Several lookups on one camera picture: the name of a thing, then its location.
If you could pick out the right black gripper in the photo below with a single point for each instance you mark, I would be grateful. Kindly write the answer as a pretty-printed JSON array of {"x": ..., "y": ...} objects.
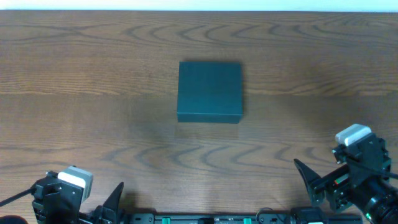
[{"x": 321, "y": 188}]

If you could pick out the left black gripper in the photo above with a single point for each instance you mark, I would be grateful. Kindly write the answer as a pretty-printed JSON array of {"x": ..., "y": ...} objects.
[{"x": 99, "y": 216}]

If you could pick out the dark green box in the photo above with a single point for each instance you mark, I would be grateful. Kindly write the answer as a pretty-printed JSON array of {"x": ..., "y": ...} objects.
[{"x": 210, "y": 92}]

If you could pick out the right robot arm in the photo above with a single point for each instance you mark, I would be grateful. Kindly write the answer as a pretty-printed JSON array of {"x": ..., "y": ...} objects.
[{"x": 362, "y": 180}]

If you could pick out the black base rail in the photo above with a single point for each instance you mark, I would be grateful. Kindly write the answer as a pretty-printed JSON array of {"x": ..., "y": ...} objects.
[{"x": 298, "y": 215}]

